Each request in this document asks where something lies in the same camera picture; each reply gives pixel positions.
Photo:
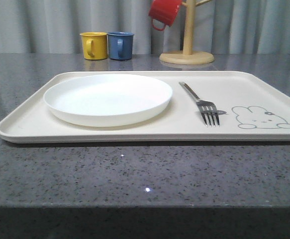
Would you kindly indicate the white round plate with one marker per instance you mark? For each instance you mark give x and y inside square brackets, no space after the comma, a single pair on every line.
[108,100]

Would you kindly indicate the silver metal fork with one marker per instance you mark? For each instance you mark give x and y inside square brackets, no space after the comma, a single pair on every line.
[208,110]

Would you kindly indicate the cream rabbit serving tray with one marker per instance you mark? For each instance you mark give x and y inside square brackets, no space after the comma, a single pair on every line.
[253,111]

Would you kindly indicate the wooden mug tree stand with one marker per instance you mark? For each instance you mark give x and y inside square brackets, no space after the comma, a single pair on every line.
[188,56]

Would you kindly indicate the blue enamel mug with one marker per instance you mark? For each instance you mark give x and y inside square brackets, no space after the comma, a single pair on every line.
[120,45]

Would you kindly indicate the yellow enamel mug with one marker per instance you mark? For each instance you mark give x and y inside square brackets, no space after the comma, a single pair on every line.
[94,45]

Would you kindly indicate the red enamel mug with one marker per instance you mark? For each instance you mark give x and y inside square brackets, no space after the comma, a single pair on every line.
[164,11]

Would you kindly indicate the grey curtain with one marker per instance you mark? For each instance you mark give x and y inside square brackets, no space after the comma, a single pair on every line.
[221,26]

